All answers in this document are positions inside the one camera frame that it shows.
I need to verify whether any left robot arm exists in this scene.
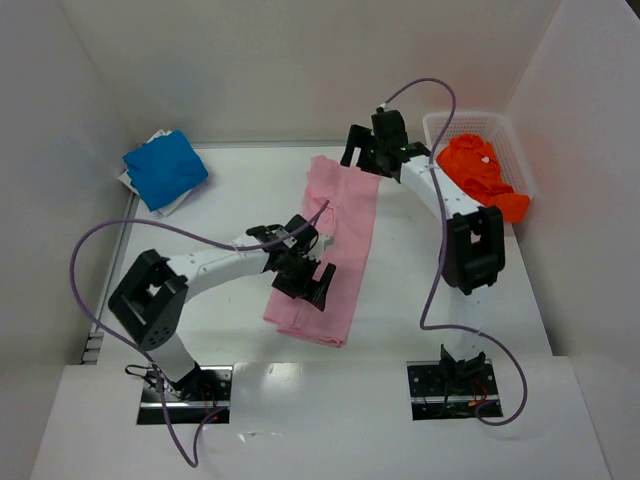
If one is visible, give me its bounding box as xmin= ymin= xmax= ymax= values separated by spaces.
xmin=108 ymin=215 xmax=336 ymax=399

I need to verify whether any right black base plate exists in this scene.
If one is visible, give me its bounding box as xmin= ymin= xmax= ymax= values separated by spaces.
xmin=407 ymin=361 xmax=503 ymax=421

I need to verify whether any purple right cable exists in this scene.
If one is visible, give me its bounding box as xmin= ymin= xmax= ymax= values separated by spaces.
xmin=377 ymin=77 xmax=528 ymax=426

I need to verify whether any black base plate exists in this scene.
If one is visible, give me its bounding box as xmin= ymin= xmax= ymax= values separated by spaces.
xmin=125 ymin=365 xmax=233 ymax=426
xmin=407 ymin=361 xmax=503 ymax=421

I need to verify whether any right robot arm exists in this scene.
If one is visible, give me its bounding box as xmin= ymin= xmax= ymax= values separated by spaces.
xmin=340 ymin=104 xmax=506 ymax=346

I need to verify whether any white perforated plastic basket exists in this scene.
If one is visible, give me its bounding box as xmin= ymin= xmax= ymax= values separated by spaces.
xmin=435 ymin=110 xmax=536 ymax=200

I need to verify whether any blue folded t-shirt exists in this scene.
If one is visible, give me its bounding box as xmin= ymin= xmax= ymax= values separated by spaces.
xmin=123 ymin=130 xmax=209 ymax=211

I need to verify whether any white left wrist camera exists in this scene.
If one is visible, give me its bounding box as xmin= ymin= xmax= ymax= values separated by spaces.
xmin=315 ymin=234 xmax=335 ymax=254

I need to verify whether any white folded t-shirt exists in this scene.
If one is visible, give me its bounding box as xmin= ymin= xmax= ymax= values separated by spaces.
xmin=118 ymin=129 xmax=195 ymax=218

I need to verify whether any pink t-shirt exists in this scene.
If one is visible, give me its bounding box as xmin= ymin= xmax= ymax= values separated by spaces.
xmin=263 ymin=156 xmax=380 ymax=347

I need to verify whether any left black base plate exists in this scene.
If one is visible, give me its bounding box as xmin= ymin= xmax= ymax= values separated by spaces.
xmin=125 ymin=365 xmax=233 ymax=426

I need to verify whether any orange crumpled t-shirt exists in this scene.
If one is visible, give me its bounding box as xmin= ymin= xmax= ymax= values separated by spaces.
xmin=437 ymin=134 xmax=530 ymax=223

